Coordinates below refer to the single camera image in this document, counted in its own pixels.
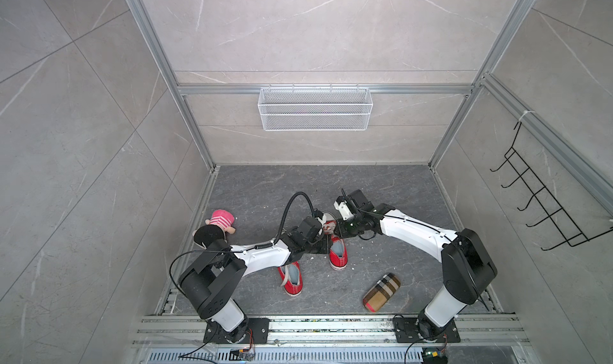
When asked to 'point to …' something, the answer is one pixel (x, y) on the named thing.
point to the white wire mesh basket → (310, 109)
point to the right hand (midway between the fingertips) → (337, 231)
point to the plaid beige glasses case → (381, 291)
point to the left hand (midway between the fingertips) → (338, 240)
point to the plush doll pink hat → (223, 219)
